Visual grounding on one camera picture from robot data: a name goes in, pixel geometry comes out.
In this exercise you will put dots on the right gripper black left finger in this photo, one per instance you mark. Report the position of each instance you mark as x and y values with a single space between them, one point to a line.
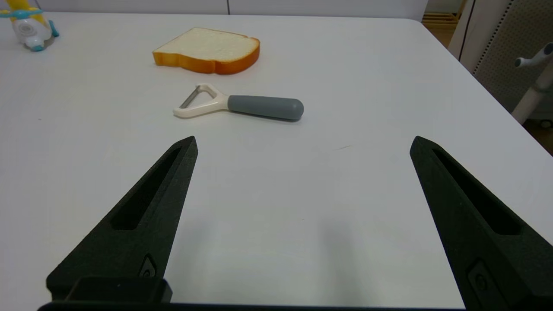
129 250

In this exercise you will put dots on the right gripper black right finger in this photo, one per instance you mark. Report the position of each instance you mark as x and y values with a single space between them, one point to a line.
488 259

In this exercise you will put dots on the white table leg with crank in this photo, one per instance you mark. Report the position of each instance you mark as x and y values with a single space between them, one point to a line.
533 93

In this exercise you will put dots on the white bread slice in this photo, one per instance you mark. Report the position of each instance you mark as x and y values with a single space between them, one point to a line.
207 49

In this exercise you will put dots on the white perforated partition panel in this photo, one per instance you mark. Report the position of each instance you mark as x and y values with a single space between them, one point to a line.
501 39

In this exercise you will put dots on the yellow duck toy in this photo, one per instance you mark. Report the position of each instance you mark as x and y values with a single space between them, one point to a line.
28 32

